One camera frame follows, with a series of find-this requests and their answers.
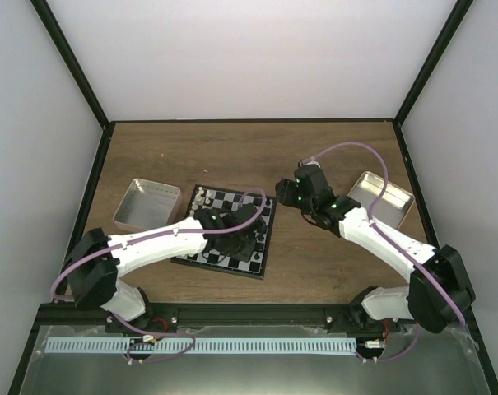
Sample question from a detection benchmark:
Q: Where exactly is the pink square tin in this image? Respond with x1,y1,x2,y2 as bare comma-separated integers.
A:
113,178,182,232

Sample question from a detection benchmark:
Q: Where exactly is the black frame post right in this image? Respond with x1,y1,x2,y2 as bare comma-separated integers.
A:
393,0,473,127

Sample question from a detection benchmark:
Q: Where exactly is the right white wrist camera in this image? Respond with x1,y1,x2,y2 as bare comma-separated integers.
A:
299,158,320,167

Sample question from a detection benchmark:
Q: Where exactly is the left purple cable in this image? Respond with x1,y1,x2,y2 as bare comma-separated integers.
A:
50,188,269,365

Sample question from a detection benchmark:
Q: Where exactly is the light blue slotted cable duct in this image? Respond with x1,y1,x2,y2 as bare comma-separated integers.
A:
44,337,356,356

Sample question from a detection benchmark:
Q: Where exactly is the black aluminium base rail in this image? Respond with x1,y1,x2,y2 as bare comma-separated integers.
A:
35,303,404,336

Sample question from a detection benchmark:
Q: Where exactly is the black white chessboard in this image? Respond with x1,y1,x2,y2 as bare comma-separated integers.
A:
171,184,276,280

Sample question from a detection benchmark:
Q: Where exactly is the black frame post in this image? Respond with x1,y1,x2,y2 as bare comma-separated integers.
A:
393,0,473,127
30,0,109,130

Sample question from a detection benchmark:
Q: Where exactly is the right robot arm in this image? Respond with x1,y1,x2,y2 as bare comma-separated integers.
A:
275,163,476,333

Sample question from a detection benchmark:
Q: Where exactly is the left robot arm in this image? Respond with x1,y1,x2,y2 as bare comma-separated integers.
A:
66,203,267,332

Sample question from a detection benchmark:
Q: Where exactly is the gold square tin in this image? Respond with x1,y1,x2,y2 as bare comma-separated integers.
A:
348,171,415,229

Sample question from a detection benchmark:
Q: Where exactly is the black frame post left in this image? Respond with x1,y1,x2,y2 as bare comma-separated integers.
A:
30,0,109,130

